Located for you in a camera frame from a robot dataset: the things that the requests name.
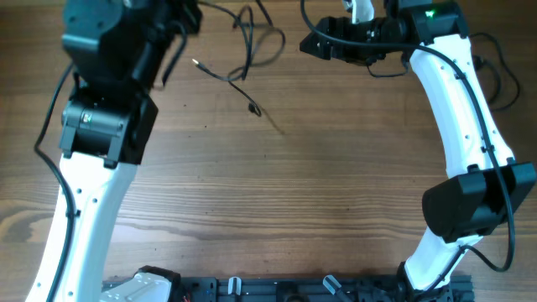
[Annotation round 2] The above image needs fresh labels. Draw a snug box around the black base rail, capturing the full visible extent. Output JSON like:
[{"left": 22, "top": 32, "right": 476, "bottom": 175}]
[{"left": 100, "top": 274, "right": 475, "bottom": 302}]

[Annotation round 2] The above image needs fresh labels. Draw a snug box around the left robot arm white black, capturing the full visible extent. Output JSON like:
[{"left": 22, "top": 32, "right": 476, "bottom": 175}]
[{"left": 28, "top": 0, "right": 202, "bottom": 301}]

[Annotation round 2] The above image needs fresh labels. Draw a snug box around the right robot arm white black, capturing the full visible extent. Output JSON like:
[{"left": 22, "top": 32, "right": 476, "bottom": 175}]
[{"left": 300, "top": 1, "right": 536, "bottom": 301}]

